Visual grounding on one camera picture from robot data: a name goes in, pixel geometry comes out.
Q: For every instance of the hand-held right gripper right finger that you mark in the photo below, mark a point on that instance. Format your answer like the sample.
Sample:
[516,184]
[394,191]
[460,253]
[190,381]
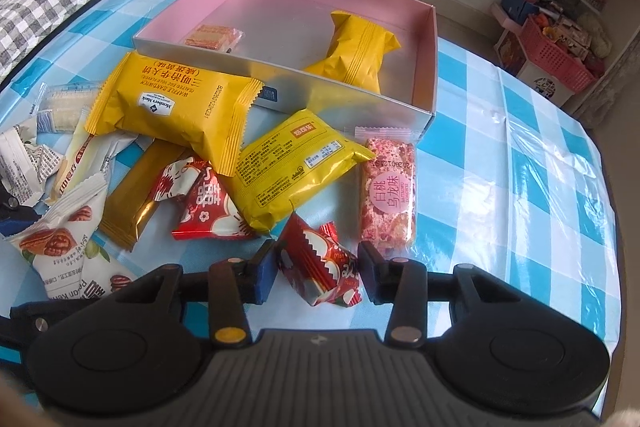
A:
[370,272]

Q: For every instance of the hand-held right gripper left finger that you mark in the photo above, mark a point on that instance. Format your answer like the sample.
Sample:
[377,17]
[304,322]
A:
[265,277]

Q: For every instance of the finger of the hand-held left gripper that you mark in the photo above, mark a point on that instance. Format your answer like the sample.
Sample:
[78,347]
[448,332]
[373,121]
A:
[40,319]
[17,212]

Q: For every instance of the red white candy packet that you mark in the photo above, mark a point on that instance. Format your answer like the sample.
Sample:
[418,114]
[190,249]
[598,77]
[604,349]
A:
[210,212]
[315,267]

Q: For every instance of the pink cardboard box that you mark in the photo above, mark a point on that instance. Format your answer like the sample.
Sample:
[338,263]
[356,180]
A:
[280,7]

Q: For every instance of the white pecan snack packet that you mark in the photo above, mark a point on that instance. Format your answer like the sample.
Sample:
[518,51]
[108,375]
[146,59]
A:
[55,237]
[100,279]

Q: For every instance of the white printed snack packet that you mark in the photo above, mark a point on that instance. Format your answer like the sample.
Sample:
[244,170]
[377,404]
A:
[30,167]

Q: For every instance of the cream red label snack packet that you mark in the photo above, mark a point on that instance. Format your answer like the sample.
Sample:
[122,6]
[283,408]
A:
[75,167]

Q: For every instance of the pink nougat bar packet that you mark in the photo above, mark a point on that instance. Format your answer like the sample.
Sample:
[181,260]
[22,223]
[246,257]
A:
[389,197]

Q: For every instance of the yellow foil snack packet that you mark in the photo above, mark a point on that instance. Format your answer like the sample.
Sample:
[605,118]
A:
[290,167]

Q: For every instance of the gold foil snack packet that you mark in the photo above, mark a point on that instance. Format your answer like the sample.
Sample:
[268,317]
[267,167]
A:
[130,202]

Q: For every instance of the clear rice cracker packet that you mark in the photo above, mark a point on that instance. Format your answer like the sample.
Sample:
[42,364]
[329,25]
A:
[65,107]

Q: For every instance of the blue checked tablecloth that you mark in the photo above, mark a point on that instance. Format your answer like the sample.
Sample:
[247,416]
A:
[500,157]

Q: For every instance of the large yellow waffle packet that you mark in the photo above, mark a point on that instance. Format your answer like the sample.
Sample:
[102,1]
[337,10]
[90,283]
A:
[170,107]

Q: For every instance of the checkered grey pillow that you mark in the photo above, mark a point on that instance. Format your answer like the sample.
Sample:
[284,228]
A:
[50,2]

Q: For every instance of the crumpled yellow snack packet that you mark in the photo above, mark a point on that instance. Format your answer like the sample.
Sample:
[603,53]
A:
[355,52]

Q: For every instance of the small orange cracker packet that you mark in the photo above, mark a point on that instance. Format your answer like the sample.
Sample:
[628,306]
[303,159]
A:
[210,37]

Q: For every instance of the white box with dark emblem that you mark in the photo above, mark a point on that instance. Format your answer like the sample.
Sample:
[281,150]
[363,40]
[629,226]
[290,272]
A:
[547,87]

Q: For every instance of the colourful printed box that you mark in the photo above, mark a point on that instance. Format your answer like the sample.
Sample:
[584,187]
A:
[510,52]

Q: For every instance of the pink plastic basket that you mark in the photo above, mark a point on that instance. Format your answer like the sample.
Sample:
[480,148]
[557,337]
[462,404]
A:
[555,57]

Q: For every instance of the blue storage box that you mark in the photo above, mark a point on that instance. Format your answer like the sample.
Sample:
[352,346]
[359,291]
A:
[517,4]

